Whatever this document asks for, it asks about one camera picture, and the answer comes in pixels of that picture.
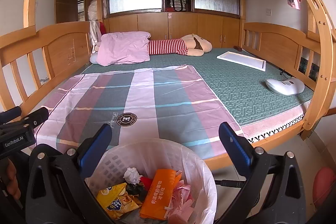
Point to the clear trash bag liner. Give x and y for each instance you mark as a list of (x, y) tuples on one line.
[(194, 173)]

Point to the red paper scrap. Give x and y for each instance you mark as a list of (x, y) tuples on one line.
[(146, 182)]

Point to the white mite vacuum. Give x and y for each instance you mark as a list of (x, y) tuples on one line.
[(288, 87)]

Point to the white tissue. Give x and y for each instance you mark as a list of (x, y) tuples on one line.
[(132, 176)]

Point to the yellow snack bag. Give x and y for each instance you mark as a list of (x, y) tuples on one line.
[(116, 201)]

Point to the striped plush doll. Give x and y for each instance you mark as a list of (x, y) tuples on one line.
[(189, 45)]

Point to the striped pink grey bedsheet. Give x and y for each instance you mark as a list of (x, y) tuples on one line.
[(172, 103)]

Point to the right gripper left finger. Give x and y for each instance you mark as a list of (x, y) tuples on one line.
[(57, 191)]

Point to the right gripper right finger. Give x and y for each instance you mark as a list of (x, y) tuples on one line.
[(273, 189)]

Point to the pink wrapper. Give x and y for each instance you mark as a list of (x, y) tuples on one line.
[(180, 207)]

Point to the orange plastic package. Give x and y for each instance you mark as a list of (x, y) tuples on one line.
[(158, 199)]

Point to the person left hand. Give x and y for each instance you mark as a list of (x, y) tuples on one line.
[(12, 184)]

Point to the green patterned mattress mat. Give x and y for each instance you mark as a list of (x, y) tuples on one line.
[(242, 89)]

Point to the dark green foil bag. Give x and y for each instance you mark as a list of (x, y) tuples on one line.
[(137, 190)]

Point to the white flat board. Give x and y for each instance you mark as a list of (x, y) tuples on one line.
[(248, 61)]

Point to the wooden wall cabinets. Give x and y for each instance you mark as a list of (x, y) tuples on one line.
[(220, 31)]

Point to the pink pillow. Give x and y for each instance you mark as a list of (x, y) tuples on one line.
[(123, 48)]

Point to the wooden bunk bed frame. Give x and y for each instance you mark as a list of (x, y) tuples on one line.
[(42, 53)]

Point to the red round object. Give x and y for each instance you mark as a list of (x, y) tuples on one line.
[(323, 182)]

